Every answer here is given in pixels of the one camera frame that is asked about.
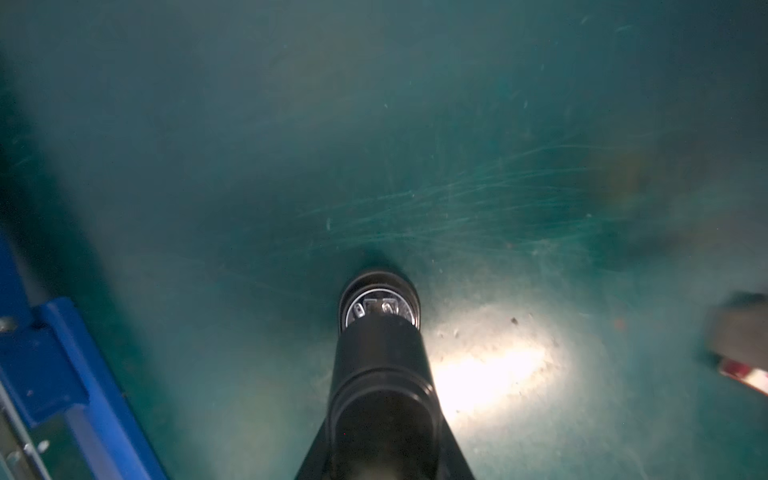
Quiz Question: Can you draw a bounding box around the red white staple box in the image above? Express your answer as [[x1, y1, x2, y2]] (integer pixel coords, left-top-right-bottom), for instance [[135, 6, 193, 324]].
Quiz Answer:
[[707, 291, 767, 395]]

